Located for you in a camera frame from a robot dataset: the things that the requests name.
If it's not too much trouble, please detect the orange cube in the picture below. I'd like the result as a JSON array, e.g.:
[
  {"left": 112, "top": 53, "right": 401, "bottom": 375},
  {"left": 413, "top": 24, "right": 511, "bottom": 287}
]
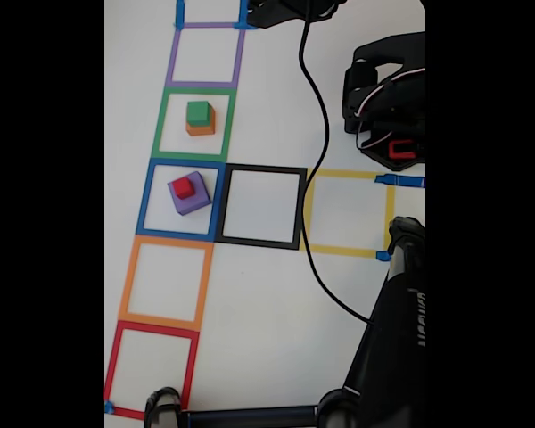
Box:
[{"left": 185, "top": 109, "right": 217, "bottom": 137}]

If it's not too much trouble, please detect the black tripod stand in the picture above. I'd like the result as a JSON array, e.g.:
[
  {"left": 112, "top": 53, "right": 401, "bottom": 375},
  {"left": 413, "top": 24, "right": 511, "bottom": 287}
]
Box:
[{"left": 143, "top": 216, "right": 426, "bottom": 428}]

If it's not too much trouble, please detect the small red cube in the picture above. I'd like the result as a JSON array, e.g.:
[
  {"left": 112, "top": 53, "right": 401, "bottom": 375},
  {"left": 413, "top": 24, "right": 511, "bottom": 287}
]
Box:
[{"left": 172, "top": 176, "right": 194, "bottom": 200}]

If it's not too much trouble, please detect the red square frame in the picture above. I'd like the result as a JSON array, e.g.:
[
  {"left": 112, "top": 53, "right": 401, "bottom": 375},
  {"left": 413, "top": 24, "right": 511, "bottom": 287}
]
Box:
[{"left": 104, "top": 320, "right": 201, "bottom": 421}]

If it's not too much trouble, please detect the black camera cable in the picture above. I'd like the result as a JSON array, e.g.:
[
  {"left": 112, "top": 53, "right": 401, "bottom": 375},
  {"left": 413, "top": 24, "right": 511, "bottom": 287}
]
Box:
[{"left": 298, "top": 15, "right": 375, "bottom": 325}]

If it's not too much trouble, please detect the green cube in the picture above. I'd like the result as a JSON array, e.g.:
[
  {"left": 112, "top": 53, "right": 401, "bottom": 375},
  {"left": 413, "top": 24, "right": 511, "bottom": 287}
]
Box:
[{"left": 185, "top": 101, "right": 211, "bottom": 128}]

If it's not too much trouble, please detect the long blue tape strip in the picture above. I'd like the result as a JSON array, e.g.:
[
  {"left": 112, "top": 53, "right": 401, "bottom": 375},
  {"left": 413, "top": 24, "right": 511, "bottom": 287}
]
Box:
[{"left": 374, "top": 174, "right": 426, "bottom": 189}]

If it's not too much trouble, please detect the purple square block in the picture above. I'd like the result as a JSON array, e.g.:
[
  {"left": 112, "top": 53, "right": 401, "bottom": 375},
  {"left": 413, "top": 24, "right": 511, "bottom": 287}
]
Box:
[{"left": 167, "top": 170, "right": 213, "bottom": 218}]

